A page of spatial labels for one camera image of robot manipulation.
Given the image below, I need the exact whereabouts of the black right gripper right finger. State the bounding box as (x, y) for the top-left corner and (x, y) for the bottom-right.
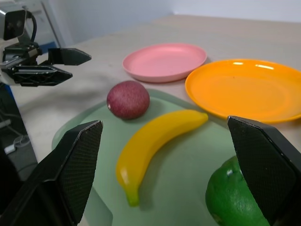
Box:
(227, 115), (301, 226)

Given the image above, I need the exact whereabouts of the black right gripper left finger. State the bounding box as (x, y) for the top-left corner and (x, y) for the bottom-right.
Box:
(0, 120), (103, 226)

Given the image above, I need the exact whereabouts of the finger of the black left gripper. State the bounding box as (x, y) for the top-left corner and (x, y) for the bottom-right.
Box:
(8, 65), (73, 87)
(48, 48), (92, 66)

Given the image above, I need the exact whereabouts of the green fruit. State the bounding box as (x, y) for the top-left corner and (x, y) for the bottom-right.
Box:
(205, 155), (271, 226)

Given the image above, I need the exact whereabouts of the red round fruit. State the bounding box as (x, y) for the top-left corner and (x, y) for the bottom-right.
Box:
(106, 80), (151, 120)

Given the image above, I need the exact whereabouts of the orange round plate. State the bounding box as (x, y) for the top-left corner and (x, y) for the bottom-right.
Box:
(185, 58), (301, 125)

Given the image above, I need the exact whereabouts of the light green plate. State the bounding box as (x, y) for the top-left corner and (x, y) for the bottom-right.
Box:
(51, 89), (238, 226)

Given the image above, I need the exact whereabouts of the pink round plate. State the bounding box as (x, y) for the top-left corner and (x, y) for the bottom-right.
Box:
(122, 43), (208, 83)

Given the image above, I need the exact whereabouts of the yellow banana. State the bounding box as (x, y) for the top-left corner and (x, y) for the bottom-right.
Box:
(116, 110), (209, 208)

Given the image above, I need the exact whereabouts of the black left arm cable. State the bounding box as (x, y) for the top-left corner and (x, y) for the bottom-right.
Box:
(23, 7), (38, 46)

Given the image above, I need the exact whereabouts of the white plug with cable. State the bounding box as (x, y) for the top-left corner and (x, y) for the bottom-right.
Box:
(3, 134), (31, 155)

